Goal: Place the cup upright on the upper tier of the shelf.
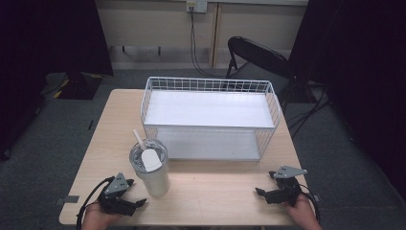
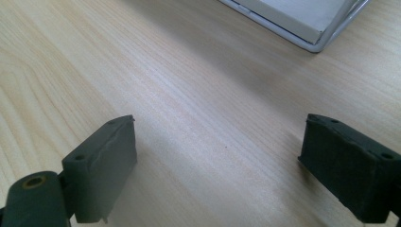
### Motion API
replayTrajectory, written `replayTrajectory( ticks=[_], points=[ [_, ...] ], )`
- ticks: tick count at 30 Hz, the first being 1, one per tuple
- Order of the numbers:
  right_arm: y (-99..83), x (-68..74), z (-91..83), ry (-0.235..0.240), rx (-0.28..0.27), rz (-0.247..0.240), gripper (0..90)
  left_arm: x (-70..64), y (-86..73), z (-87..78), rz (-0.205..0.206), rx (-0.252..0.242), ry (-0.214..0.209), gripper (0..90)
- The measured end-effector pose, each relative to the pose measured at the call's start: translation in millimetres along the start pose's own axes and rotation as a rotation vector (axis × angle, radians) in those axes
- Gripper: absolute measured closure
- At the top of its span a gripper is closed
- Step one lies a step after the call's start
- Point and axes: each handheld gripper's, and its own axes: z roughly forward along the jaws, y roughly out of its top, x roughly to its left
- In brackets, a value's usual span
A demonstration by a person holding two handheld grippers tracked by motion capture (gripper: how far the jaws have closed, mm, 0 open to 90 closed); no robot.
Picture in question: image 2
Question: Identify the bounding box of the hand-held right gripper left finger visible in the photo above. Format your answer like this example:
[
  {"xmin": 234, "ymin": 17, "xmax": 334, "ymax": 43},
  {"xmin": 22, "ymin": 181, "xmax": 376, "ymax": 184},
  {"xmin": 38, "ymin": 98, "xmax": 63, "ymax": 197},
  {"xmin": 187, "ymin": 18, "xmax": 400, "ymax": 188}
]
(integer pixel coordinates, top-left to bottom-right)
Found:
[{"xmin": 61, "ymin": 114, "xmax": 138, "ymax": 224}]

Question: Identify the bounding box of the white box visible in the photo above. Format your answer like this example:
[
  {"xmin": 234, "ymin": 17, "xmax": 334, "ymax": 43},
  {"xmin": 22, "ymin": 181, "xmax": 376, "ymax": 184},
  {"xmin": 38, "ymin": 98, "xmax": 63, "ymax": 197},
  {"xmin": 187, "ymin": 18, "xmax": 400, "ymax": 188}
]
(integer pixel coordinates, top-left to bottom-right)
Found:
[{"xmin": 232, "ymin": 0, "xmax": 357, "ymax": 45}]

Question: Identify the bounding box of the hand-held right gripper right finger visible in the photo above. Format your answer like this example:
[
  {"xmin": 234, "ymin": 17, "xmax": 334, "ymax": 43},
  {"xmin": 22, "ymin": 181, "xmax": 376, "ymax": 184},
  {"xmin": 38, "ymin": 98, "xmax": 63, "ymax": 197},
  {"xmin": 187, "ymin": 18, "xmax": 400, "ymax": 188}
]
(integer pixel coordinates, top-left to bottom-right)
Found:
[{"xmin": 297, "ymin": 113, "xmax": 401, "ymax": 224}]

